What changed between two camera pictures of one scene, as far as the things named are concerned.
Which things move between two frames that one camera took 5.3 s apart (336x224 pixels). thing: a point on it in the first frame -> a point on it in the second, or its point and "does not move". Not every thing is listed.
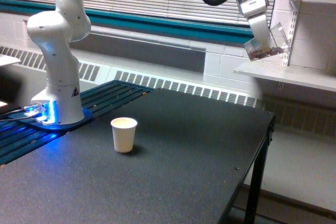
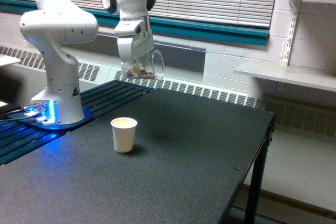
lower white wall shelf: (313, 77) does not move
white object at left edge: (5, 60) does not move
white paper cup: (124, 131) does not move
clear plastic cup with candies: (274, 42) -> (149, 66)
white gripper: (255, 8) -> (135, 41)
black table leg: (255, 183) does not move
